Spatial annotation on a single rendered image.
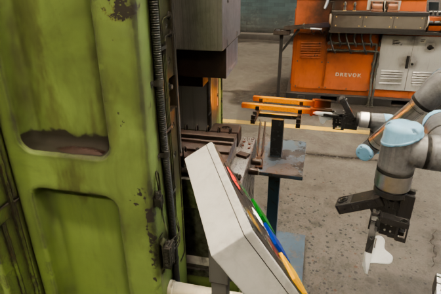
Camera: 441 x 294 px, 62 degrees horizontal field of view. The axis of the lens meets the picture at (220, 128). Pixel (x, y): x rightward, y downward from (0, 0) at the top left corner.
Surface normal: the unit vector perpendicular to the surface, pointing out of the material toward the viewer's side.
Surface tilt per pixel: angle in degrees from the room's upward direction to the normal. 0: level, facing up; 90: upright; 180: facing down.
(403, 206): 90
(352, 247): 0
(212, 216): 30
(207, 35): 90
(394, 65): 90
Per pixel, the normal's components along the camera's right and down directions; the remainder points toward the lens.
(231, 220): -0.49, -0.75
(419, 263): 0.00, -0.91
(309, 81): -0.22, 0.40
